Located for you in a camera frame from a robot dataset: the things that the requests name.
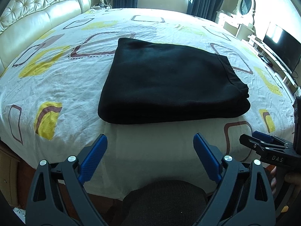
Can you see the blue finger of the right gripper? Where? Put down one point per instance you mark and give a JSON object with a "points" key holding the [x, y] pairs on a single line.
{"points": [[260, 147], [271, 139]]}

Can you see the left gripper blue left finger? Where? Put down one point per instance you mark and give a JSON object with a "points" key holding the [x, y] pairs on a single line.
{"points": [[90, 157]]}

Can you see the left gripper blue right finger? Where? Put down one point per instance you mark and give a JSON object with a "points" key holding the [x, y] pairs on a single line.
{"points": [[210, 157]]}

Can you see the black pants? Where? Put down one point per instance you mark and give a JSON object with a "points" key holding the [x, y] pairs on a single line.
{"points": [[154, 83]]}

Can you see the right hand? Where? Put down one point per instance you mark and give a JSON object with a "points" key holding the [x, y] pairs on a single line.
{"points": [[291, 178]]}

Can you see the white tv stand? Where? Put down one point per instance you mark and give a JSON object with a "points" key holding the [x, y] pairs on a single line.
{"points": [[278, 65]]}

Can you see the white patterned bed sheet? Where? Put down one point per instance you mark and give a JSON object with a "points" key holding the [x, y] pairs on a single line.
{"points": [[51, 91]]}

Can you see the black television screen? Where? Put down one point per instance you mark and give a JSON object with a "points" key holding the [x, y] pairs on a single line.
{"points": [[284, 45]]}

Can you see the white vanity with oval mirror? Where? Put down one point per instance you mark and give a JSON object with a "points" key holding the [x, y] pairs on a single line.
{"points": [[239, 23]]}

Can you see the cream tufted leather headboard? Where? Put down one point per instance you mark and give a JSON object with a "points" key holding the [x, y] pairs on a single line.
{"points": [[24, 21]]}

